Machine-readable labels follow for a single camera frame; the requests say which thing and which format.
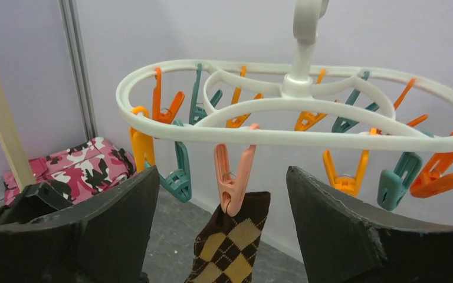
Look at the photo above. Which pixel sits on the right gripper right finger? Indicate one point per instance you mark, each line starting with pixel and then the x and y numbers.
pixel 343 239

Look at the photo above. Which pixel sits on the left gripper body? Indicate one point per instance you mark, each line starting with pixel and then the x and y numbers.
pixel 35 201

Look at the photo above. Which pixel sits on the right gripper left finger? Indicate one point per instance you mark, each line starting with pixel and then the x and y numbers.
pixel 101 239

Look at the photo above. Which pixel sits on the brown argyle sock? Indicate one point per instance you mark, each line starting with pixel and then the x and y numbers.
pixel 226 249

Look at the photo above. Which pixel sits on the white plastic clip hanger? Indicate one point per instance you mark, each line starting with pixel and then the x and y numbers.
pixel 345 92

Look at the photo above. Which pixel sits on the pink clothespin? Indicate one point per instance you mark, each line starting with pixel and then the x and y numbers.
pixel 232 186

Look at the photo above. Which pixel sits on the pink camouflage cloth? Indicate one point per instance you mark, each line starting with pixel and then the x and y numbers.
pixel 86 170

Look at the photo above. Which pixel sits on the wooden drying rack frame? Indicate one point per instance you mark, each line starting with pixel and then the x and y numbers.
pixel 12 146

